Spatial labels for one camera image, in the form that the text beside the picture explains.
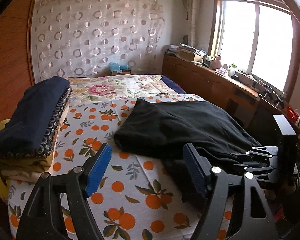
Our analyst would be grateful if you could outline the black Superman t-shirt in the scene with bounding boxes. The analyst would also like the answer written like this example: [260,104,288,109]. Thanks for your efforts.
[114,99,260,207]

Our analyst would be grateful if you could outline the orange fruit print sheet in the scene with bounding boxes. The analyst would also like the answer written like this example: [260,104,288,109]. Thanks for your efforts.
[8,93,236,240]

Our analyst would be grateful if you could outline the folded patterned garment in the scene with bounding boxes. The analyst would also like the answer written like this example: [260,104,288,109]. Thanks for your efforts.
[34,86,72,158]

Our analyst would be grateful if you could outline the wooden sideboard cabinet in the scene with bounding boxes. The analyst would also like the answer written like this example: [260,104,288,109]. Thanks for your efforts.
[162,54,287,129]

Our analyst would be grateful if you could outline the folded beige garments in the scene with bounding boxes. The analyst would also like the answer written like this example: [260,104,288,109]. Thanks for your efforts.
[3,105,69,183]

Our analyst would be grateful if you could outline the folded navy garment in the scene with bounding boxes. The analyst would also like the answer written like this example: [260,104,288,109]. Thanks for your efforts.
[0,76,70,159]

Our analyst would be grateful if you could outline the floral bedspread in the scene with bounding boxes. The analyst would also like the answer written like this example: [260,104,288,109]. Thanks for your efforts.
[68,74,177,106]

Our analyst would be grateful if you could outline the navy blue blanket on bed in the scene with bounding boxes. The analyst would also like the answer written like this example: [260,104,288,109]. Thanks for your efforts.
[161,75,185,94]

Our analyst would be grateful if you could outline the yellow plush toy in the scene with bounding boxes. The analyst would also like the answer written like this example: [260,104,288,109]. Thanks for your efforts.
[0,118,12,203]

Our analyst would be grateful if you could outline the pink figurine on sideboard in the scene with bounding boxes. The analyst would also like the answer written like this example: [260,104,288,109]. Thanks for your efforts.
[210,55,222,70]

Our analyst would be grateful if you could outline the blue tissue box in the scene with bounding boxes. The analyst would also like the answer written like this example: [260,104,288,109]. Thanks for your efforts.
[109,62,131,75]

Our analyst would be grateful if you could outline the pile of papers and boxes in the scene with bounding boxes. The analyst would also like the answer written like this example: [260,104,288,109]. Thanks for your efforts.
[165,43,206,62]

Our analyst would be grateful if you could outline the wooden slatted wardrobe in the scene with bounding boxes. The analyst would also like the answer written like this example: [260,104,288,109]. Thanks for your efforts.
[0,0,36,122]

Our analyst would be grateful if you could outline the sheer curtain with circles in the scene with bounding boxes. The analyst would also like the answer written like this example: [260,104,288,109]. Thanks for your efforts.
[31,0,165,81]

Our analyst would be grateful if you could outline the rolled patterned window curtain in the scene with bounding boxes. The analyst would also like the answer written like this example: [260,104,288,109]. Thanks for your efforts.
[186,0,200,47]

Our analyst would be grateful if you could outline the window with wooden frame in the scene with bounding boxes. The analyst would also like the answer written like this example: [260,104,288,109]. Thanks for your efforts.
[208,0,300,102]

